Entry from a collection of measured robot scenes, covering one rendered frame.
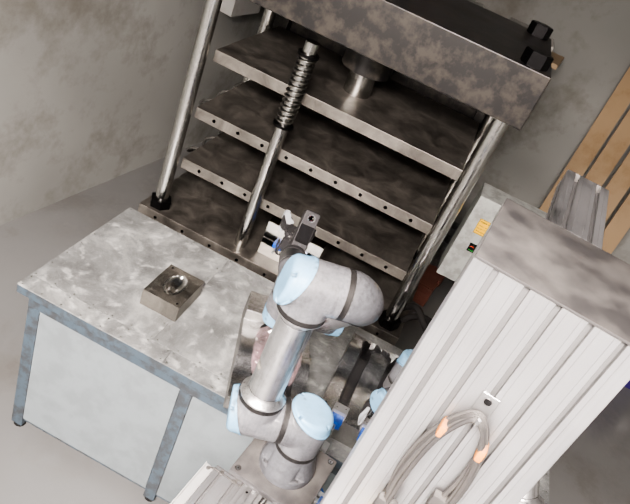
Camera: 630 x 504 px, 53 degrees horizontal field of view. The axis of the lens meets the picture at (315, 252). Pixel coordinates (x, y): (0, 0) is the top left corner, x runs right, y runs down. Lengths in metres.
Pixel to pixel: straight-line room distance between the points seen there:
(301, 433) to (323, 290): 0.44
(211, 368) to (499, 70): 1.41
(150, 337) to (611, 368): 1.70
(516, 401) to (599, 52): 4.07
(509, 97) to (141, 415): 1.75
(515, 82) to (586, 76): 2.61
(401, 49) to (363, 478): 1.58
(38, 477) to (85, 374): 0.52
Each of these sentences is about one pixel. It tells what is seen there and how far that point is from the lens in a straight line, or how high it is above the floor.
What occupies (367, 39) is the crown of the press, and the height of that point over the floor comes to 1.86.
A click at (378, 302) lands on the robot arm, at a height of 1.65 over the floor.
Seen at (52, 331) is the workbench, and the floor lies 0.61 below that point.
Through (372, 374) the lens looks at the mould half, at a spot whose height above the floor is 0.91.
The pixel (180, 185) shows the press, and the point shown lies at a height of 0.79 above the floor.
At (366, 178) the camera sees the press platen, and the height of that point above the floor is 1.29.
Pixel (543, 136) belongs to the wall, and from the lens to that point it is 5.00.
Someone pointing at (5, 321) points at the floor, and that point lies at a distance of 3.44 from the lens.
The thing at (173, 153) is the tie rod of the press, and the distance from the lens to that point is 2.83.
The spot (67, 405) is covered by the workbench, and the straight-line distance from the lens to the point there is 2.74.
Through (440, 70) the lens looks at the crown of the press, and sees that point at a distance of 2.33.
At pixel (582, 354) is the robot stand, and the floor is 1.98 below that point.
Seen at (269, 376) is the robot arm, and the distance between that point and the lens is 1.49.
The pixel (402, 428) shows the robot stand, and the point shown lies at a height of 1.71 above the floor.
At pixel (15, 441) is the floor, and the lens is 2.98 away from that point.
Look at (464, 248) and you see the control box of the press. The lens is 2.71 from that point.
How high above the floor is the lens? 2.40
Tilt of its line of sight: 32 degrees down
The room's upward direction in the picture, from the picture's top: 24 degrees clockwise
